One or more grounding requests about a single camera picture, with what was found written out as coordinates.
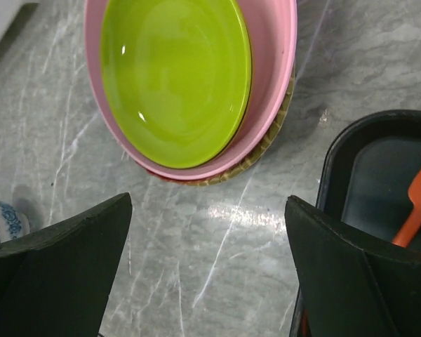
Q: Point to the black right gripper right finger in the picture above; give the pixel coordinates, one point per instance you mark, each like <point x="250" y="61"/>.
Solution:
<point x="352" y="283"/>

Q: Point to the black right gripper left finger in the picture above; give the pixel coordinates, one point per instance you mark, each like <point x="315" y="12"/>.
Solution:
<point x="57" y="281"/>

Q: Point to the green plate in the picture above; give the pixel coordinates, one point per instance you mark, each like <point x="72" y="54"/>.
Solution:
<point x="177" y="76"/>

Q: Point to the blue white patterned bowl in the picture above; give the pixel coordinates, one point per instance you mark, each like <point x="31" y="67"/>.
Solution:
<point x="13" y="224"/>

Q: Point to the orange fork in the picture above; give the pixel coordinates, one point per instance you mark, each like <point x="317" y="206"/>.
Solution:
<point x="413" y="223"/>

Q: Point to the black tray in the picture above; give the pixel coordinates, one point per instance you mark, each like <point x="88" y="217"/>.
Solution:
<point x="365" y="179"/>

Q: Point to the yellow woven plate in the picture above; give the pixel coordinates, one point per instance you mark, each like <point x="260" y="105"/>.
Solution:
<point x="257" y="152"/>

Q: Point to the pink plate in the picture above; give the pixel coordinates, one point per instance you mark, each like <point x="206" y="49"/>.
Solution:
<point x="272" y="27"/>

